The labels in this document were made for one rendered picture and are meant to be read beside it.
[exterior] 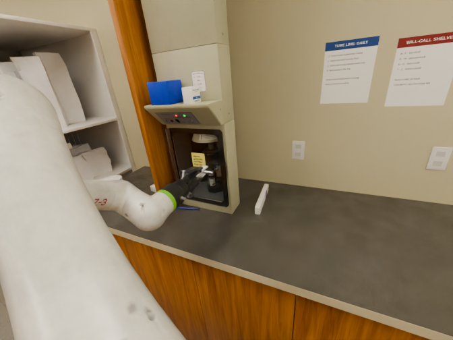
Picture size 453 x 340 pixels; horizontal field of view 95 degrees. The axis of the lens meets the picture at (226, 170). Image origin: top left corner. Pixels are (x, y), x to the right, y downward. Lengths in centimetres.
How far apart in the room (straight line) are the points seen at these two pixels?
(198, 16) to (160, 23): 18
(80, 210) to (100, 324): 12
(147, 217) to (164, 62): 66
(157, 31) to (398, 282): 126
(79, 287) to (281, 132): 120
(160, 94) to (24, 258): 76
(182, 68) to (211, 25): 20
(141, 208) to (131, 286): 48
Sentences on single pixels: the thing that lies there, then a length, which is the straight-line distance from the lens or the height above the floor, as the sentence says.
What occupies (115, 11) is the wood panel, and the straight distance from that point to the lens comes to 108.
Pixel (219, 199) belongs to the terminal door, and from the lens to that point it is 107.
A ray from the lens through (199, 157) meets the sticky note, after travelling 101.
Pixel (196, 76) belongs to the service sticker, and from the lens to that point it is 95.
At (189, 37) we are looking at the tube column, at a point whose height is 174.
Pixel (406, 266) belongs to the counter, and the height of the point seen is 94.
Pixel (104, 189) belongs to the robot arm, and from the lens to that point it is 70.
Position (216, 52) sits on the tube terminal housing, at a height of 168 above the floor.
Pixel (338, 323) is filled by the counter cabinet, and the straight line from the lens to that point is 98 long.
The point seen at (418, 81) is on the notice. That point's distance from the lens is 128.
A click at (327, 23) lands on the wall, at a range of 125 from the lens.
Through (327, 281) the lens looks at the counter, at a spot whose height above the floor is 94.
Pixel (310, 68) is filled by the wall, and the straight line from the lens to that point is 124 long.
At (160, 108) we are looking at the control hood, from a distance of 94.
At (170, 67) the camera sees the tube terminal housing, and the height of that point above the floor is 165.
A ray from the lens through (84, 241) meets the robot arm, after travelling 26.
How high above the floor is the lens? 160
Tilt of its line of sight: 24 degrees down
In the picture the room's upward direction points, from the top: 5 degrees counter-clockwise
